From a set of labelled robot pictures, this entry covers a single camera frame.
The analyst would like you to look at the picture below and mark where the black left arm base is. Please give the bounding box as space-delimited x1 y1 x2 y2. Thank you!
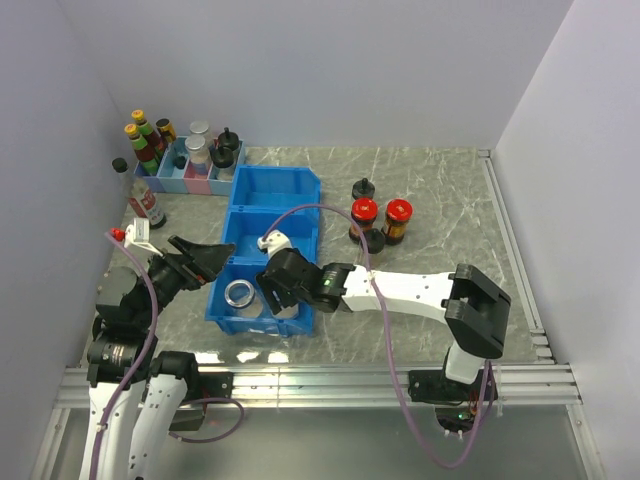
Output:
169 371 234 433

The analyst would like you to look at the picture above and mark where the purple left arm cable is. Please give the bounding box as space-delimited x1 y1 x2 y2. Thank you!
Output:
107 232 246 480

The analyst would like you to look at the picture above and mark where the green-neck sauce bottle back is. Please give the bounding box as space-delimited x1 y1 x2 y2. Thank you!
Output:
131 109 166 158

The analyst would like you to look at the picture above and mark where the red-lid sauce jar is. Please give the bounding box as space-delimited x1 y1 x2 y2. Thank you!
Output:
351 197 378 234
382 198 413 245

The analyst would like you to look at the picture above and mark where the silver-lid jar back tray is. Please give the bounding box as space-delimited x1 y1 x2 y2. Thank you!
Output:
189 120 215 149

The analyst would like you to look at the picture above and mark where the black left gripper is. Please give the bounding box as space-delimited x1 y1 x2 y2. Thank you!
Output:
135 233 235 327

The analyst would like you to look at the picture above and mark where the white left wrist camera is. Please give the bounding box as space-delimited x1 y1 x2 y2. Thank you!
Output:
107 217 159 254

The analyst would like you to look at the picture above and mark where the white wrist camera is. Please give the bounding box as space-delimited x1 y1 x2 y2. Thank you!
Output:
257 229 292 259
107 217 159 254

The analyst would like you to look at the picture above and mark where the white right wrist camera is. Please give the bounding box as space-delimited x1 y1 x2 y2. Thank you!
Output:
257 229 292 259

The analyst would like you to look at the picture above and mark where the black knob-lid glass jar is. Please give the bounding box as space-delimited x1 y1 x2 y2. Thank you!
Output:
365 228 386 267

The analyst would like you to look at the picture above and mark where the black knob jar front tray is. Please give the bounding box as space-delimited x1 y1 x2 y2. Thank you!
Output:
211 144 236 182

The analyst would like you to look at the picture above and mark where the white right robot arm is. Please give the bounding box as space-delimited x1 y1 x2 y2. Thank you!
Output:
256 248 511 400

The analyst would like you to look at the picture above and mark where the red-lid sauce jar right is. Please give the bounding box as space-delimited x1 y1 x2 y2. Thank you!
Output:
382 198 413 245

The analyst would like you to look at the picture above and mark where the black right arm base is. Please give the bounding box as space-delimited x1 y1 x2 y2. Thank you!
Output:
408 370 498 439

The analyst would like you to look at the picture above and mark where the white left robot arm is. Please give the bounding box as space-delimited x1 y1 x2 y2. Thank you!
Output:
80 230 235 479

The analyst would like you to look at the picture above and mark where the small silver-lid glass jar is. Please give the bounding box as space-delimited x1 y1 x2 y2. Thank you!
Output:
224 279 264 318

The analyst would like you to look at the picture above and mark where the silver-lid jar front tray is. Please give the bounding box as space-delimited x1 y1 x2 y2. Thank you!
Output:
185 134 212 177

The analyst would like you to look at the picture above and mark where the black knob-lid jar far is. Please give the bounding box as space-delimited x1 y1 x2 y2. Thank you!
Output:
351 177 375 200

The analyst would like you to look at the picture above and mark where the silver-lid jar tray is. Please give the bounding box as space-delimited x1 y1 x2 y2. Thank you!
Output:
189 120 215 149
185 134 212 177

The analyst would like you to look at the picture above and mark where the large silver-lid glass jar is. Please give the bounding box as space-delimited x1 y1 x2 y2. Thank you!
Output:
275 304 299 319

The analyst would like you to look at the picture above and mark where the green-neck sauce bottle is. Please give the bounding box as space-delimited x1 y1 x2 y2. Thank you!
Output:
124 123 159 175
131 109 166 158

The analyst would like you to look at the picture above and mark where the black knob jar tray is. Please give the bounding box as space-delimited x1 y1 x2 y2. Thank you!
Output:
211 144 236 182
217 127 240 151

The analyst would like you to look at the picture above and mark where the blue three-compartment plastic bin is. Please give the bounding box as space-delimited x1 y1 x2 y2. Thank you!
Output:
204 165 323 338

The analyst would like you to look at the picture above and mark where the black knob jar back tray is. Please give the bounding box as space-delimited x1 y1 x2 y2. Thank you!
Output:
217 127 240 151

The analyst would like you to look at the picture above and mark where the pastel compartment organizer tray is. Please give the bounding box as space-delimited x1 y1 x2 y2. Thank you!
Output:
135 136 233 196

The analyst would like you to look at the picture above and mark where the red-lid sauce jar left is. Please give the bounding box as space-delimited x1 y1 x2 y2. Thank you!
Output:
351 197 378 234

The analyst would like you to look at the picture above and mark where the green-neck sauce bottle front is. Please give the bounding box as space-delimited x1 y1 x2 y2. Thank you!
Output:
124 123 159 175

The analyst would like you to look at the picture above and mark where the small black item in tray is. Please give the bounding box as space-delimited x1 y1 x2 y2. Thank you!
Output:
173 155 187 170

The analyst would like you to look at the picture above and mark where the clear bottle red label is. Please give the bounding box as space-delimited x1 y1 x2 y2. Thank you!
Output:
112 158 166 229

